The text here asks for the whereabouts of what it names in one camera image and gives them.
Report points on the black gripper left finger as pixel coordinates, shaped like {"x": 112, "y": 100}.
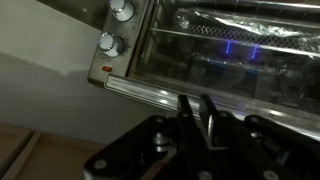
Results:
{"x": 193, "y": 145}

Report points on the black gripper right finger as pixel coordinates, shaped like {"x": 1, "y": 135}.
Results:
{"x": 249, "y": 159}

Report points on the silver toaster oven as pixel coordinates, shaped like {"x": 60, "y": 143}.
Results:
{"x": 250, "y": 56}

